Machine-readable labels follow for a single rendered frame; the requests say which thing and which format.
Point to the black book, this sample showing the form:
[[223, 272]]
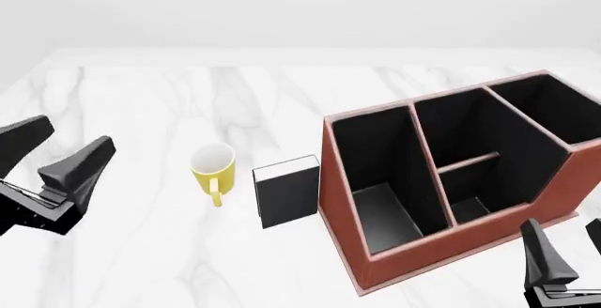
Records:
[[287, 195]]

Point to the red-brown desk caddy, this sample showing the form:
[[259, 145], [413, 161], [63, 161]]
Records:
[[451, 177]]

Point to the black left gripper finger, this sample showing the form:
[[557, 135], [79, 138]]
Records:
[[77, 172], [23, 137]]

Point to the yellow mug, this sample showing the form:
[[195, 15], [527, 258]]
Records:
[[213, 170]]

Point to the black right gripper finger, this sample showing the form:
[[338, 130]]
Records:
[[544, 258], [594, 230]]

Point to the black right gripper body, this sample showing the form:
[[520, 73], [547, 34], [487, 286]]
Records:
[[563, 295]]

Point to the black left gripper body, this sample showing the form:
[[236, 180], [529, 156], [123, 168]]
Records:
[[35, 213]]

